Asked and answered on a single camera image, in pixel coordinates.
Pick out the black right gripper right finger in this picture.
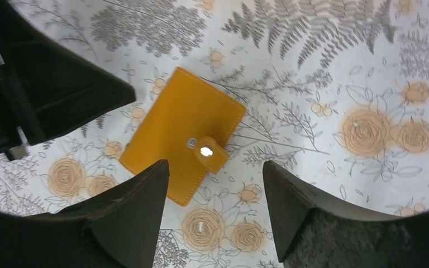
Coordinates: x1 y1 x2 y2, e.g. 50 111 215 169
263 161 429 267

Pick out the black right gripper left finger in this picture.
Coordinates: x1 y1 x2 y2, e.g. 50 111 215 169
0 160 169 267

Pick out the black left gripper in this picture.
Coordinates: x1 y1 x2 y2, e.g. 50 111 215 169
0 1 136 161

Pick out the yellow leather card holder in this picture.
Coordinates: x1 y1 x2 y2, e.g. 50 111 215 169
119 67 246 207

